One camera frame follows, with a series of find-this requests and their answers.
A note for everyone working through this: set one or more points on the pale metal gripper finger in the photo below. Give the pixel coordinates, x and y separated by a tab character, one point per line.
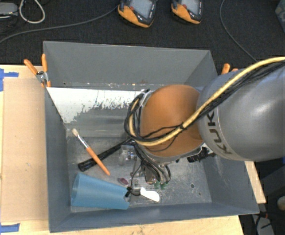
137	172
128	152

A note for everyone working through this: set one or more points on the small pink oval thing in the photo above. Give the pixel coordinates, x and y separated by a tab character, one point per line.
123	181

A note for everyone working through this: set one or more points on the long black tool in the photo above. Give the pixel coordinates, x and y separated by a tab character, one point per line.
108	153

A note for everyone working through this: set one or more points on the white and grey small tool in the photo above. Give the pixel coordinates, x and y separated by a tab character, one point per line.
149	195

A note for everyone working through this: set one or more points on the blue plastic cup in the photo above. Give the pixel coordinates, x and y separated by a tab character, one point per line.
96	192

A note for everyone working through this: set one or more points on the grey metal bin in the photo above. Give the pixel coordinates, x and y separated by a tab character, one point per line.
113	65

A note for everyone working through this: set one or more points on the brown cardboard board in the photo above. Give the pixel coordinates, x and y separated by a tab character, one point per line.
22	150

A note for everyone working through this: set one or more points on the black cylinder on white bracket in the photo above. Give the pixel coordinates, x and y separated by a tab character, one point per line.
199	156

